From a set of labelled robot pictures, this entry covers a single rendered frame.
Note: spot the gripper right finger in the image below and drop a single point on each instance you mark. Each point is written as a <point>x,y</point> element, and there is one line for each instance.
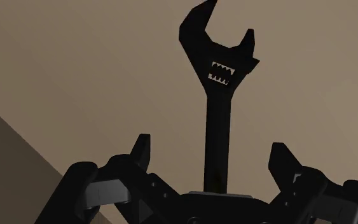
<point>309,192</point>

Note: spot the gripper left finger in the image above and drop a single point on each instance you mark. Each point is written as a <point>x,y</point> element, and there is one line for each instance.
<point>126,183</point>

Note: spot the black adjustable wrench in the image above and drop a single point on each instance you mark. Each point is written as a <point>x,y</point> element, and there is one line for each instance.
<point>217,124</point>

